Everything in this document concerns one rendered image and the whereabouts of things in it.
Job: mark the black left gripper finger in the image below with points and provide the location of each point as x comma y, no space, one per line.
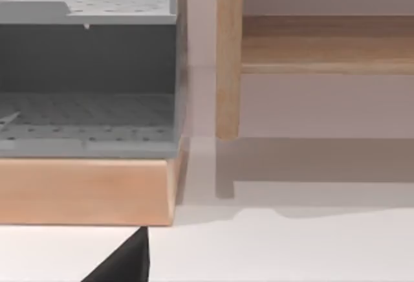
132,259

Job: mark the pale wooden drawer front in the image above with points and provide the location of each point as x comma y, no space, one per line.
84,191

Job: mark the grey pierced drawer inside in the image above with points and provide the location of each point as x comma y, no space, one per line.
87,114

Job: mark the wooden cupboard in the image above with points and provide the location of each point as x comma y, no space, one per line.
97,4

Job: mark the wooden open shelf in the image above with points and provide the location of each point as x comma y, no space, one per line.
323,46

